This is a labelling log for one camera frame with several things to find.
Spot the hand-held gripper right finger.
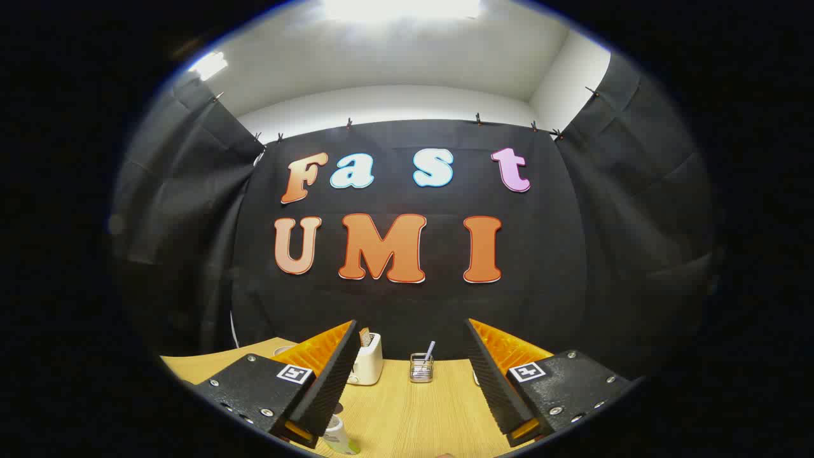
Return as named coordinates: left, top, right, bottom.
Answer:
left=464, top=318, right=637, bottom=448

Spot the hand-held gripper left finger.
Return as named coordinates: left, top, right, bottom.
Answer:
left=191, top=320, right=361, bottom=449

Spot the white green label juice bottle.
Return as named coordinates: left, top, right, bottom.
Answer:
left=321, top=413, right=361, bottom=456

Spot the white toaster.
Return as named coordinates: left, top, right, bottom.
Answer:
left=347, top=332, right=384, bottom=386

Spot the wooden table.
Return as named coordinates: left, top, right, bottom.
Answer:
left=159, top=337, right=535, bottom=458

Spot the black backdrop cloth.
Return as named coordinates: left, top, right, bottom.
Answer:
left=108, top=51, right=716, bottom=382

